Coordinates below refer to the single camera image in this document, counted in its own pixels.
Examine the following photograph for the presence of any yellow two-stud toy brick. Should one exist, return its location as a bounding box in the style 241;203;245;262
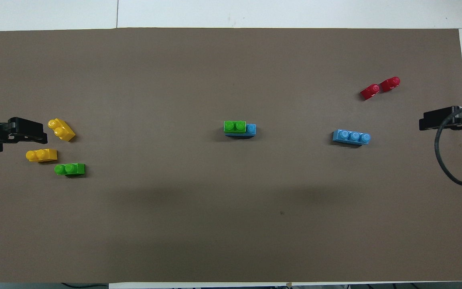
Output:
26;149;58;163
48;118;76;142

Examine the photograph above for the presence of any brown table mat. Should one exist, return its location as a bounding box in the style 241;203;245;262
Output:
0;27;462;283

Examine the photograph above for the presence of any red one-stud toy brick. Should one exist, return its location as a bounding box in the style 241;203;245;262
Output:
360;83;381;100
380;76;401;93

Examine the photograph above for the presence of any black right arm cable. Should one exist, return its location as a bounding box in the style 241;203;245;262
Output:
434;104;462;187

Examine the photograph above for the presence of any green two-stud toy brick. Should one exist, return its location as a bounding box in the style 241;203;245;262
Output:
223;120;247;133
54;163;86;177

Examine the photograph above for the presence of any blue three-stud toy brick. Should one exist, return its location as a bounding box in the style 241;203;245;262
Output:
225;123;257;139
332;129;371;147

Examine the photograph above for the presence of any black floor cable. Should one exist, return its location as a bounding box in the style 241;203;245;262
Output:
61;282;109;289

